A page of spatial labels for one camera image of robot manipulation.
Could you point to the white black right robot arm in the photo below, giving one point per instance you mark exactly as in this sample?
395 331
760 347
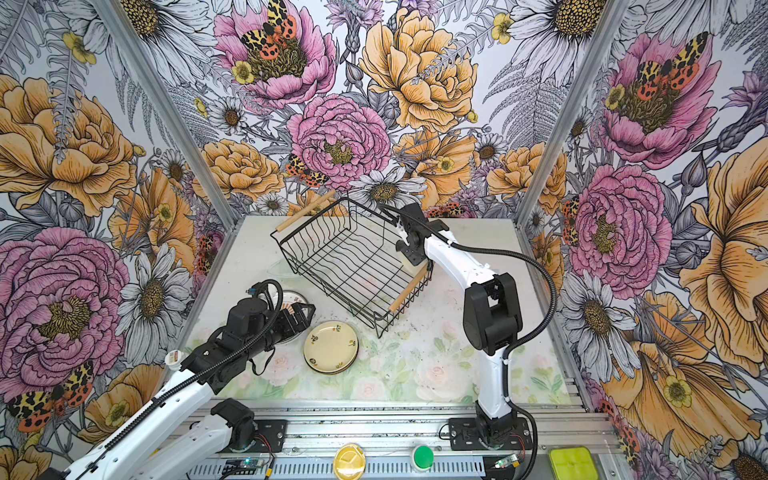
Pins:
491 318

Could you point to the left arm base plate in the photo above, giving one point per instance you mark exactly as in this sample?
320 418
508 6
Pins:
265 436

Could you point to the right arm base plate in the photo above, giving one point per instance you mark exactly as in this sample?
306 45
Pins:
464 435

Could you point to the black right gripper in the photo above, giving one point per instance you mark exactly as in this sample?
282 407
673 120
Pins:
416 259

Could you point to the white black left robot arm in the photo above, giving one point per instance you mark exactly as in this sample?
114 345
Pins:
138 449

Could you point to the small circuit board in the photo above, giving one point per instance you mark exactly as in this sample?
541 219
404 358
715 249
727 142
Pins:
247 466

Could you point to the lime green button right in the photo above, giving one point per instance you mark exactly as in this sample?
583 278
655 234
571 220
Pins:
575 463

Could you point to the small white jar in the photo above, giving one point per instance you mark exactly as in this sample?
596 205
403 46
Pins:
174 359

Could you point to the black wire dish rack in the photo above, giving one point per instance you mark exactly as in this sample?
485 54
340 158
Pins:
349 253

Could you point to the beige small plate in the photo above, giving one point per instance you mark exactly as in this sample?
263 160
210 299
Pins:
331 347

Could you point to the green round button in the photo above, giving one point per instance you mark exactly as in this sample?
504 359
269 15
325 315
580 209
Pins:
422 458

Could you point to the cream small plate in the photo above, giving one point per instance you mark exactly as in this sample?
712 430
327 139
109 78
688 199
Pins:
415 255

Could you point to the aluminium corner post left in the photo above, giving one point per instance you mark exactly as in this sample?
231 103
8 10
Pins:
117 23

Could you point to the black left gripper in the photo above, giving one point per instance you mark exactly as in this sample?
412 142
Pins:
291 329

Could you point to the white plate orange pattern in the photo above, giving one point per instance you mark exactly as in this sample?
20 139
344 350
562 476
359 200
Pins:
289 299

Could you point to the gold round button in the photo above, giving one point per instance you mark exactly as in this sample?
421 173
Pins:
349 462

